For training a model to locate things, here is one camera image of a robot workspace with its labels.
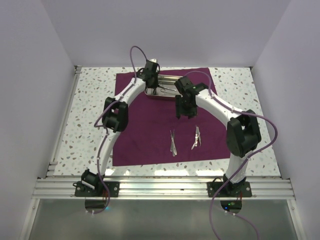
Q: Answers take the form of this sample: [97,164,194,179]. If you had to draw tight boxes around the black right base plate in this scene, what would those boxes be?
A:
[206,181,253,198]

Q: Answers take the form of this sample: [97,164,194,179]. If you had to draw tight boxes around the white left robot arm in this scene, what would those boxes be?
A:
[80,58,160,197]

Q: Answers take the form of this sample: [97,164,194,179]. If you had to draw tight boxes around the stainless steel instrument tray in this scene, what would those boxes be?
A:
[144,74,182,101]

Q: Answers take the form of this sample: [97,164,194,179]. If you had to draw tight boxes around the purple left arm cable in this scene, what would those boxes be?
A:
[84,45,152,216]

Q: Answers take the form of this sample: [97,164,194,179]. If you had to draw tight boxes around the silver tweezers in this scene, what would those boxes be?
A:
[194,125,202,147]
[170,130,176,157]
[172,130,178,156]
[191,133,202,150]

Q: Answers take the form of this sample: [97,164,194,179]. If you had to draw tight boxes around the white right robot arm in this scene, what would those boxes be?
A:
[174,76,262,197]

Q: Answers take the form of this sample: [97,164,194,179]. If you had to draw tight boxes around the aluminium front frame rail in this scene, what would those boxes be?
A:
[31,177,295,200]

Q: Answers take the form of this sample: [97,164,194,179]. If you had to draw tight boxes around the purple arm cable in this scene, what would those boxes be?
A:
[84,45,152,216]
[184,70,279,240]

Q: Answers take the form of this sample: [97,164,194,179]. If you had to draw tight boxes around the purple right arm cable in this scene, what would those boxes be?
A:
[184,70,279,240]

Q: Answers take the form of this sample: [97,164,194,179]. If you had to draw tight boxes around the steel surgical scissors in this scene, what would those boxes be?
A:
[158,84,177,95]

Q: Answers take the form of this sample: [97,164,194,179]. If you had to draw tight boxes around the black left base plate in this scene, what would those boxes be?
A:
[72,181,120,198]

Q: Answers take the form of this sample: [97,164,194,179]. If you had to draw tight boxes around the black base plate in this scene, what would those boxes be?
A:
[72,181,120,198]
[206,181,253,198]

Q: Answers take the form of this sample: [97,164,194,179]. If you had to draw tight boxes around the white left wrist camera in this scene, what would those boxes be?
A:
[149,58,158,64]

